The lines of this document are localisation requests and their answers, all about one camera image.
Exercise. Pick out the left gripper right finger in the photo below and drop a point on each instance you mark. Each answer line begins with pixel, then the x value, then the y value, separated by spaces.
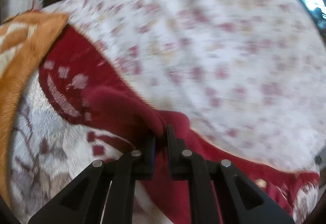
pixel 218 191

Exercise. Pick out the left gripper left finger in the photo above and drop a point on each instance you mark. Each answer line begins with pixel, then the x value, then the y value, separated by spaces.
pixel 102 192

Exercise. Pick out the red knit garment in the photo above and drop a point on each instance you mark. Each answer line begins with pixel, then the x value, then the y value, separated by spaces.
pixel 131 119

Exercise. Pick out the white floral plush blanket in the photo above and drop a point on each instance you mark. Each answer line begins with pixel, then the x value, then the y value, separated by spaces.
pixel 56 134

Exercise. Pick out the floral white bed sheet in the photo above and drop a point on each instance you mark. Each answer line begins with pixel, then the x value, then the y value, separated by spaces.
pixel 248 74

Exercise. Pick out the orange patterned blanket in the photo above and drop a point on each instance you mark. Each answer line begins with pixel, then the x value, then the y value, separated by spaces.
pixel 25 40

